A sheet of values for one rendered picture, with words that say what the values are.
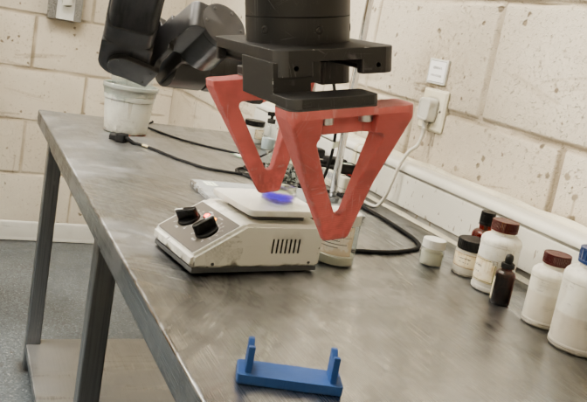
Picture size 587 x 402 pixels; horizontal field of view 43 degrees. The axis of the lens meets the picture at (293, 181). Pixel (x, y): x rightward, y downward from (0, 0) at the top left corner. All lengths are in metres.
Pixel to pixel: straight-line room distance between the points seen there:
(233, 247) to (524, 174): 0.57
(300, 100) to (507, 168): 1.05
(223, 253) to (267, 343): 0.20
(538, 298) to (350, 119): 0.71
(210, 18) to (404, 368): 0.44
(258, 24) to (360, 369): 0.47
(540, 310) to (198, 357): 0.49
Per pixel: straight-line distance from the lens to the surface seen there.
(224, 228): 0.99
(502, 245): 1.13
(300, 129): 0.35
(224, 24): 0.87
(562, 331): 1.00
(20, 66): 3.35
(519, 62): 1.39
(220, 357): 0.76
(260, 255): 1.01
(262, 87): 0.38
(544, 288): 1.05
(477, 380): 0.84
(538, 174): 1.32
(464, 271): 1.21
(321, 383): 0.72
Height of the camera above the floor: 1.07
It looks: 11 degrees down
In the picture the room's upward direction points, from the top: 10 degrees clockwise
